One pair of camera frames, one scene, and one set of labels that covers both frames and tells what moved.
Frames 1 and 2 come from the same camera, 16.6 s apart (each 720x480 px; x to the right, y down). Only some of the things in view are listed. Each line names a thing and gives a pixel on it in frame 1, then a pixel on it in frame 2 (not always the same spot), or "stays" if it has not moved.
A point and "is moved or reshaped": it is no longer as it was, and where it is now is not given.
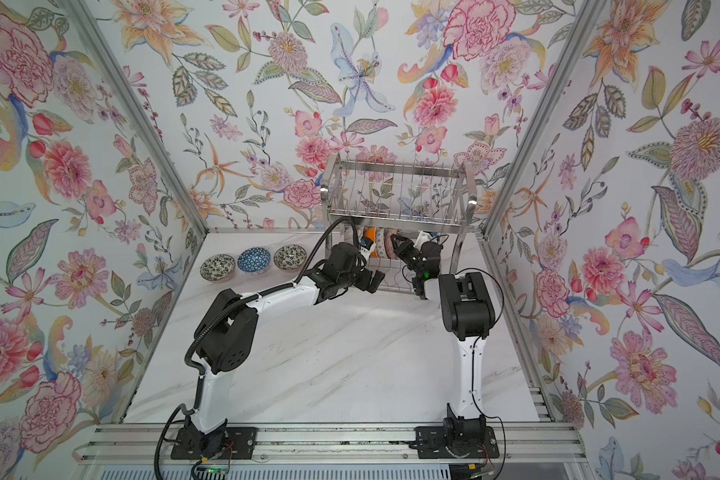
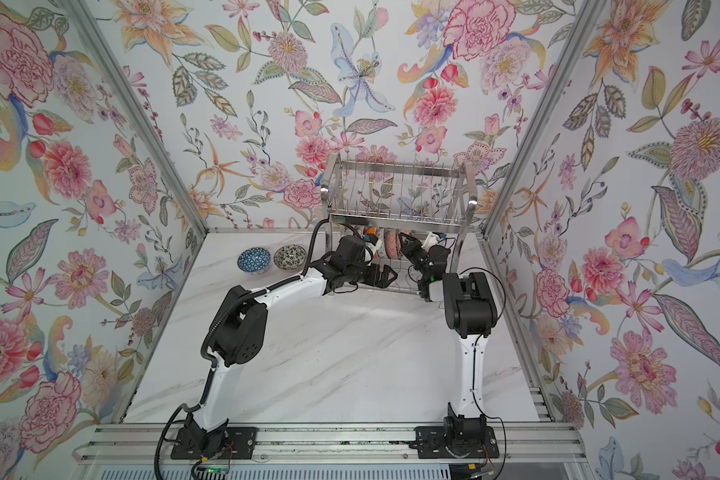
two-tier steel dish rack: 379,200 stays
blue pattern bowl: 254,260 stays
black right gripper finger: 405,249 stays
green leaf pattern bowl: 217,268 is moved or reshaped
